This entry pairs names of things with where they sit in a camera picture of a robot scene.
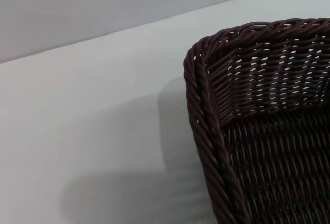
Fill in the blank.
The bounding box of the black woven basket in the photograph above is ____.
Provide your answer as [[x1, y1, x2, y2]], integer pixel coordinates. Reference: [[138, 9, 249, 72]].
[[183, 17, 330, 224]]

